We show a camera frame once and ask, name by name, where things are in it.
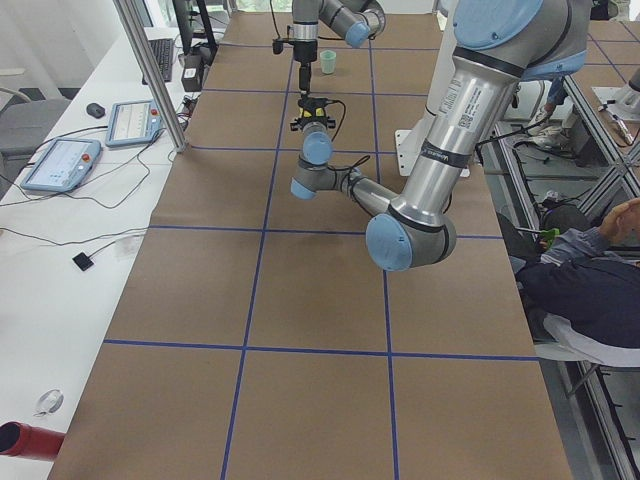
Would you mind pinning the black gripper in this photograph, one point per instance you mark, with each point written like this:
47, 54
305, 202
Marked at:
304, 54
311, 115

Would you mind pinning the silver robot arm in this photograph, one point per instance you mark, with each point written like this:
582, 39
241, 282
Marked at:
353, 21
488, 48

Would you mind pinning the green cup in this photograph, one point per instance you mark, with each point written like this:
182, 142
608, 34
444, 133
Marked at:
328, 60

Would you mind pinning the black power adapter box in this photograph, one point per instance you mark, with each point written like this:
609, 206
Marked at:
191, 77

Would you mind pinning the black keyboard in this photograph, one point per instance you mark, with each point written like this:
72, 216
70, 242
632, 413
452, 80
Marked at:
163, 52

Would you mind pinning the far blue teach pendant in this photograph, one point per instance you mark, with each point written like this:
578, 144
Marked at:
133, 123

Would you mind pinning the blue teach pendant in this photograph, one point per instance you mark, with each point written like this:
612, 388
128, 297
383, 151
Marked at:
133, 123
63, 165

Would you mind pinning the black computer mouse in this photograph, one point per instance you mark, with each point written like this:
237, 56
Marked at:
95, 110

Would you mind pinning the near blue teach pendant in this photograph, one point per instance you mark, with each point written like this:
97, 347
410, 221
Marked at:
63, 165

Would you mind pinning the small black square pad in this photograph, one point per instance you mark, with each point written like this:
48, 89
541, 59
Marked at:
83, 261

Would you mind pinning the seated person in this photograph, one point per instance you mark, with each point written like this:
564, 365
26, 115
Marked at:
583, 296

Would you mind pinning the clear tape roll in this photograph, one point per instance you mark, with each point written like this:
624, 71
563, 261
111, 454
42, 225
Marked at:
49, 403

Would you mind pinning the red cylinder tube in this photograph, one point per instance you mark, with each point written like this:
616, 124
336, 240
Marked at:
25, 441

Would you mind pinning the aluminium frame post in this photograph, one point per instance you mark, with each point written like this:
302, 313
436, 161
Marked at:
132, 24

